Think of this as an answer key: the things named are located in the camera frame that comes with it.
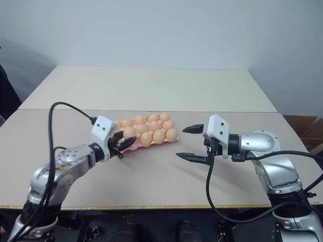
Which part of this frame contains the dark rounded shape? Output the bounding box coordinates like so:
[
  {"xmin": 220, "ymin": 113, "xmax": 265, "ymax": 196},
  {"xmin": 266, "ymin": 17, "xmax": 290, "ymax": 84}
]
[
  {"xmin": 177, "ymin": 220, "xmax": 200, "ymax": 242},
  {"xmin": 113, "ymin": 221, "xmax": 138, "ymax": 242}
]

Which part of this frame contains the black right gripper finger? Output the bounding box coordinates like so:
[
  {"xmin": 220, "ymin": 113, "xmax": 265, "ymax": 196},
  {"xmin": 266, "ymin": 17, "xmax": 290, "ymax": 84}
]
[
  {"xmin": 182, "ymin": 123, "xmax": 204, "ymax": 135},
  {"xmin": 175, "ymin": 152, "xmax": 210, "ymax": 166}
]

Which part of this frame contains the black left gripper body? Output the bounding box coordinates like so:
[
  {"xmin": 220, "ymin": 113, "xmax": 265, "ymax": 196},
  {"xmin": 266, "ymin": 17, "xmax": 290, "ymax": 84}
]
[{"xmin": 107, "ymin": 136, "xmax": 125, "ymax": 160}]

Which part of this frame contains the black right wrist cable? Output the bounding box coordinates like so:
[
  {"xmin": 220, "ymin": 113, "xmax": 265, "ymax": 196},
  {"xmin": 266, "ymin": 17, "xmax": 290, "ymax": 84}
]
[{"xmin": 205, "ymin": 138, "xmax": 291, "ymax": 223}]

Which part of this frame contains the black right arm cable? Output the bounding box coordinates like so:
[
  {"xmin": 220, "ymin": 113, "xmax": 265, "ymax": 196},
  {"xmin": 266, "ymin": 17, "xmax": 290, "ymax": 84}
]
[{"xmin": 231, "ymin": 149, "xmax": 323, "ymax": 196}]

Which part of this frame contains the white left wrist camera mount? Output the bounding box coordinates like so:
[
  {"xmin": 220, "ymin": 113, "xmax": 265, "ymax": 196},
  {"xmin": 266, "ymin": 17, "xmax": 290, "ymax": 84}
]
[{"xmin": 90, "ymin": 115, "xmax": 118, "ymax": 162}]

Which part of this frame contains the dark bulky object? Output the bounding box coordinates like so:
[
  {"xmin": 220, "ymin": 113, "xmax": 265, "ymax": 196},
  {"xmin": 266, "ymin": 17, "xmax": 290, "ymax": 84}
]
[{"xmin": 0, "ymin": 64, "xmax": 23, "ymax": 122}]

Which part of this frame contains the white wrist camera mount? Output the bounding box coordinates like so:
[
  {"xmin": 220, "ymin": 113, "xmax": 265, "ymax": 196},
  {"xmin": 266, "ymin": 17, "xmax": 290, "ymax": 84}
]
[
  {"xmin": 202, "ymin": 114, "xmax": 231, "ymax": 159},
  {"xmin": 90, "ymin": 115, "xmax": 118, "ymax": 162}
]

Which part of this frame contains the pink egg tray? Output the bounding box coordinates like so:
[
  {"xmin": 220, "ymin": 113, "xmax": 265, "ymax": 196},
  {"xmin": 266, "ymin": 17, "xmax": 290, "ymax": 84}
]
[{"xmin": 111, "ymin": 116, "xmax": 180, "ymax": 154}]

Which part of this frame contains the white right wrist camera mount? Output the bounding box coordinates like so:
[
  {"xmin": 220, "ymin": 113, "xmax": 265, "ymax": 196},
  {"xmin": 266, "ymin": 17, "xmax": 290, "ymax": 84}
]
[{"xmin": 202, "ymin": 114, "xmax": 231, "ymax": 159}]

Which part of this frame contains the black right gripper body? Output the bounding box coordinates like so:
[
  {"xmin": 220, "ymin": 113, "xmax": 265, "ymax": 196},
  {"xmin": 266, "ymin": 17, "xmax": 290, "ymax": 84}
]
[{"xmin": 203, "ymin": 137, "xmax": 220, "ymax": 158}]

